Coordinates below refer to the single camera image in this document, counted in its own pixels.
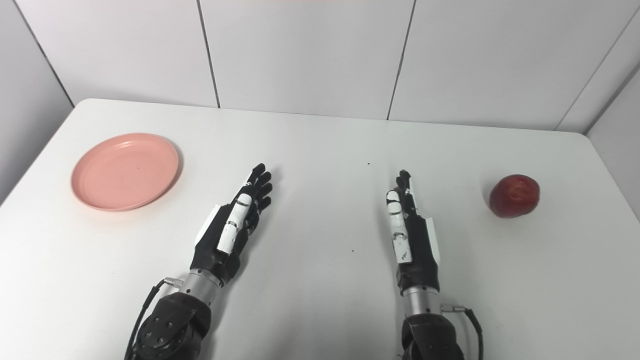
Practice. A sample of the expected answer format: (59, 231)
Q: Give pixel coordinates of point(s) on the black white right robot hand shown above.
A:
(422, 255)

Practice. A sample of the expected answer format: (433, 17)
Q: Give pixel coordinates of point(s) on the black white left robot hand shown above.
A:
(215, 250)

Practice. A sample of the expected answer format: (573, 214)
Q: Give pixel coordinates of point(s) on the red apple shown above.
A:
(515, 196)

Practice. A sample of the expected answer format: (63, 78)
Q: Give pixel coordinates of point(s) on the pink round plate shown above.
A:
(125, 171)

